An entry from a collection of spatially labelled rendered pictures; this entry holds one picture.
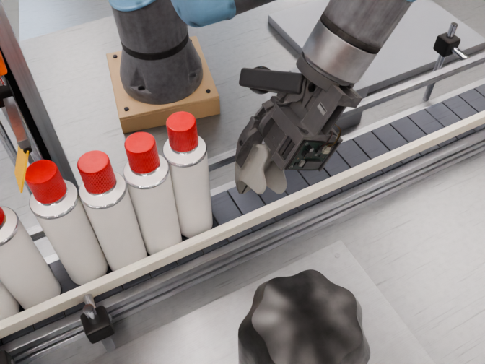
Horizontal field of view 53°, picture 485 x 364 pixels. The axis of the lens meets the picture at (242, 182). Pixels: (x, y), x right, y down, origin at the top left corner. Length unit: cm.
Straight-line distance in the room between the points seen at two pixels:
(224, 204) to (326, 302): 43
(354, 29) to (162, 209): 29
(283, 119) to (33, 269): 33
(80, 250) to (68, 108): 43
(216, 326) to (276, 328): 33
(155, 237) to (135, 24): 35
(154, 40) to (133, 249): 35
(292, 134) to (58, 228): 28
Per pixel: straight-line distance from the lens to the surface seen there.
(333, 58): 54
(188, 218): 65
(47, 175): 53
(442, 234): 81
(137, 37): 82
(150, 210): 58
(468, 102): 96
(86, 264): 63
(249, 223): 67
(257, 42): 110
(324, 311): 31
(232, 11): 54
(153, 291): 68
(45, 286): 64
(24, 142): 49
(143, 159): 53
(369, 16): 53
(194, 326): 63
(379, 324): 65
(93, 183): 53
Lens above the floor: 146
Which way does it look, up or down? 51 degrees down
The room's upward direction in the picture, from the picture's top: straight up
